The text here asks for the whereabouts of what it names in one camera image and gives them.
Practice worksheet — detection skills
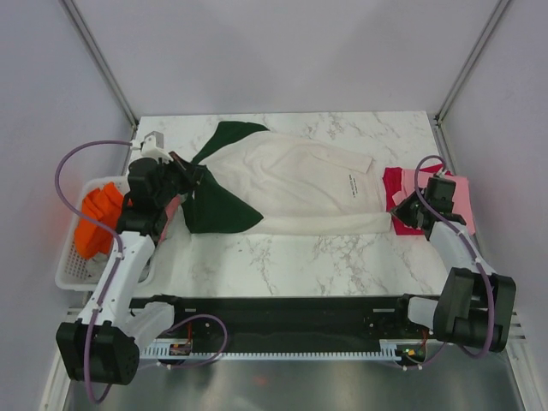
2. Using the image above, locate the salmon pink t shirt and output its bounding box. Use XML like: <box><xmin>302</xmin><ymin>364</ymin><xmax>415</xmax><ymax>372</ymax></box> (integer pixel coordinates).
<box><xmin>158</xmin><ymin>195</ymin><xmax>181</xmax><ymax>243</ymax></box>

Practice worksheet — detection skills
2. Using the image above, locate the light pink folded t shirt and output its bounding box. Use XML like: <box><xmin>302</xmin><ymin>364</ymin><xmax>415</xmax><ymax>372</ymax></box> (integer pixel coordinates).
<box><xmin>393</xmin><ymin>164</ymin><xmax>476</xmax><ymax>235</ymax></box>

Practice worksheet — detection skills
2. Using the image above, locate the cream and green Charlie Brown shirt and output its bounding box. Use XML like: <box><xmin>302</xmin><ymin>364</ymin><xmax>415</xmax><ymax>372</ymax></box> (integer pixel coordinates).
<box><xmin>182</xmin><ymin>121</ymin><xmax>390</xmax><ymax>235</ymax></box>

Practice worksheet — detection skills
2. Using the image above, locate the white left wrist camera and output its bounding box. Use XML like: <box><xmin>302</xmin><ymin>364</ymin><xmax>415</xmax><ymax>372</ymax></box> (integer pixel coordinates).
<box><xmin>131</xmin><ymin>131</ymin><xmax>172</xmax><ymax>164</ymax></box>

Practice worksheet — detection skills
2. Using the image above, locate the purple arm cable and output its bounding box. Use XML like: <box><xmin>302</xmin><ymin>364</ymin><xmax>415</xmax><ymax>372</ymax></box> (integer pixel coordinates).
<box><xmin>391</xmin><ymin>155</ymin><xmax>500</xmax><ymax>372</ymax></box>
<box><xmin>55</xmin><ymin>140</ymin><xmax>228</xmax><ymax>406</ymax></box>

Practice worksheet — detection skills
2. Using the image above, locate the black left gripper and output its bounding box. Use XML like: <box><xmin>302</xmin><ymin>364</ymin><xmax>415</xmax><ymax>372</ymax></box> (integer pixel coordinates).
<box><xmin>154</xmin><ymin>151</ymin><xmax>206</xmax><ymax>207</ymax></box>

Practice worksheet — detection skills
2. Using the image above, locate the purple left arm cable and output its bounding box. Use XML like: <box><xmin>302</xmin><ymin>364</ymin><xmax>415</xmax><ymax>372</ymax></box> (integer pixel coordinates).
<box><xmin>55</xmin><ymin>140</ymin><xmax>228</xmax><ymax>406</ymax></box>

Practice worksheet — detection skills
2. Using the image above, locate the white slotted cable duct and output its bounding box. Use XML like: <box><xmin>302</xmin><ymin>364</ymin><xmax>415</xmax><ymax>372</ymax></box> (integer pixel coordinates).
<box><xmin>140</xmin><ymin>340</ymin><xmax>427</xmax><ymax>361</ymax></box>

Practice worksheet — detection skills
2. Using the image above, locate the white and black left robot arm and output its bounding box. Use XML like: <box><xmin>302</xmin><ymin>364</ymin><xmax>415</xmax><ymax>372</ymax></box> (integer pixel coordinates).
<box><xmin>56</xmin><ymin>152</ymin><xmax>197</xmax><ymax>385</ymax></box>

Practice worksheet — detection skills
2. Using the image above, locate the right aluminium frame post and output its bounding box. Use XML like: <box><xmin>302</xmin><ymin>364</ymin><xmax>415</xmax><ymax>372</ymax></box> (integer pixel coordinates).
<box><xmin>429</xmin><ymin>0</ymin><xmax>513</xmax><ymax>128</ymax></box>

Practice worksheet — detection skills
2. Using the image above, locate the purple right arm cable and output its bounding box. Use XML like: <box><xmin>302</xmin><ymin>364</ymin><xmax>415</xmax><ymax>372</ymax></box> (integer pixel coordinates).
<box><xmin>391</xmin><ymin>155</ymin><xmax>500</xmax><ymax>372</ymax></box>

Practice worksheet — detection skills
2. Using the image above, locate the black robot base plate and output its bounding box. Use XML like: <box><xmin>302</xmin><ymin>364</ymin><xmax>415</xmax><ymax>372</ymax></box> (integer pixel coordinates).
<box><xmin>131</xmin><ymin>295</ymin><xmax>433</xmax><ymax>353</ymax></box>

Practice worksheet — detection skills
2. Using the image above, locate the crimson folded t shirt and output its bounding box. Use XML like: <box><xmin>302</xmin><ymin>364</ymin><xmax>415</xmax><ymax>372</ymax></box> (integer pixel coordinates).
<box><xmin>382</xmin><ymin>167</ymin><xmax>423</xmax><ymax>235</ymax></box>

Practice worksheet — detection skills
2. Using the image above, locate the orange t shirt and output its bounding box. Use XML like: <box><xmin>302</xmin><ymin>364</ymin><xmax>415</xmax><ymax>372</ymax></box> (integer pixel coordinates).
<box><xmin>74</xmin><ymin>182</ymin><xmax>123</xmax><ymax>259</ymax></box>

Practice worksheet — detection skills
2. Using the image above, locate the aluminium frame post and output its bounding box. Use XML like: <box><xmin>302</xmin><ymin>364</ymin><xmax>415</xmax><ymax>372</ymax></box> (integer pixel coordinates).
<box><xmin>59</xmin><ymin>0</ymin><xmax>139</xmax><ymax>131</ymax></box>
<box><xmin>429</xmin><ymin>0</ymin><xmax>513</xmax><ymax>128</ymax></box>

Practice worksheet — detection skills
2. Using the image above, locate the left aluminium frame post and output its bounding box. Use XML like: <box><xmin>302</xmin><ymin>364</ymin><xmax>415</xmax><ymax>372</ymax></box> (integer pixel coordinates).
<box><xmin>59</xmin><ymin>0</ymin><xmax>139</xmax><ymax>131</ymax></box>

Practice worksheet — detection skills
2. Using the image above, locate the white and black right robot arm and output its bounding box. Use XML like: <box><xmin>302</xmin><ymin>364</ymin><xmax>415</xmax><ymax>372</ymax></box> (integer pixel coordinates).
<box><xmin>390</xmin><ymin>176</ymin><xmax>516</xmax><ymax>356</ymax></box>

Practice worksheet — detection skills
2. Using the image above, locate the white plastic laundry basket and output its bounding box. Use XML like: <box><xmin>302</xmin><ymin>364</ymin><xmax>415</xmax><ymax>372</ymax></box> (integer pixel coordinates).
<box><xmin>55</xmin><ymin>176</ymin><xmax>129</xmax><ymax>292</ymax></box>

